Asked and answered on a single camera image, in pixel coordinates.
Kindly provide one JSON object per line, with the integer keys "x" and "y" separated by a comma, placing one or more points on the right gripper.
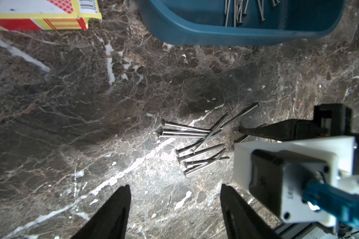
{"x": 336, "y": 118}

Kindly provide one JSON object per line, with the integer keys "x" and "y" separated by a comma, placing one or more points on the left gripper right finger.
{"x": 241, "y": 221}

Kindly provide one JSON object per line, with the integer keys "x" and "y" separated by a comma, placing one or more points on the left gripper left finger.
{"x": 110, "y": 221}

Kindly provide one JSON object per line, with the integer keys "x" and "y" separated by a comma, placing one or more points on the teal plastic storage box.
{"x": 239, "y": 23}

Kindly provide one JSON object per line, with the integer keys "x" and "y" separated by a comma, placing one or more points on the small card box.
{"x": 32, "y": 15}

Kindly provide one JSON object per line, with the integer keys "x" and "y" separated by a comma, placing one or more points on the steel nail on table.
{"x": 182, "y": 134}
{"x": 214, "y": 129}
{"x": 238, "y": 116}
{"x": 192, "y": 170}
{"x": 200, "y": 162}
{"x": 182, "y": 126}
{"x": 198, "y": 153}

